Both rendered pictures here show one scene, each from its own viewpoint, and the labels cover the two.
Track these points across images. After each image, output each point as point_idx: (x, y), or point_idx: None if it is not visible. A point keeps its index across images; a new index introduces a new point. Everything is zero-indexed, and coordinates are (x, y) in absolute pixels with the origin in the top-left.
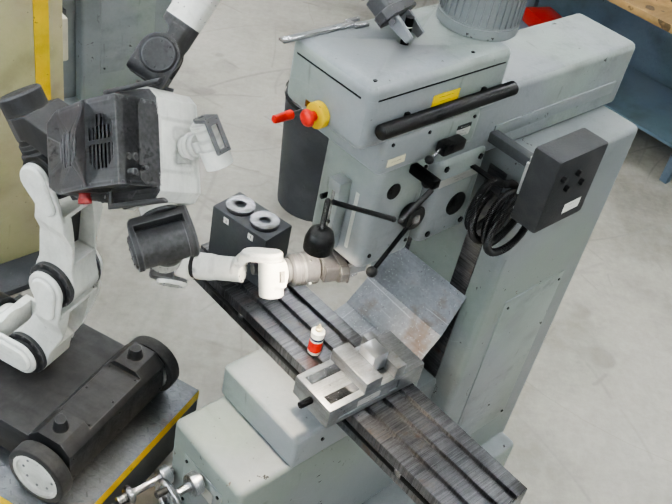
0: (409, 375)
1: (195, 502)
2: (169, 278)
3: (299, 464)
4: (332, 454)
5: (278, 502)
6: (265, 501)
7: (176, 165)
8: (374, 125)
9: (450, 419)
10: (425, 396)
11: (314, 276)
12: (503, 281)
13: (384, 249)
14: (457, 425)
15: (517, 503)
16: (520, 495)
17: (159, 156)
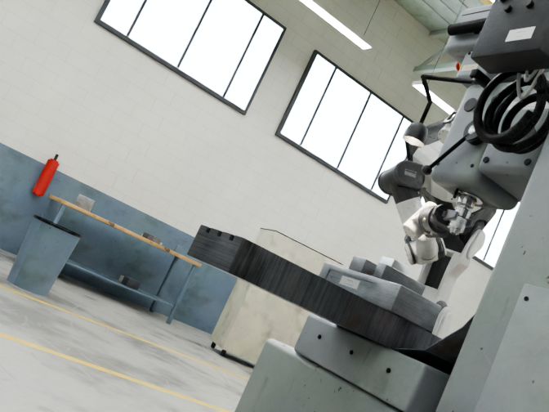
0: (384, 288)
1: None
2: (405, 240)
3: (299, 360)
4: (318, 394)
5: (270, 398)
6: (268, 376)
7: (439, 149)
8: None
9: (336, 285)
10: (366, 300)
11: (427, 211)
12: (521, 230)
13: (452, 165)
14: (328, 281)
15: (229, 257)
16: (236, 239)
17: (436, 141)
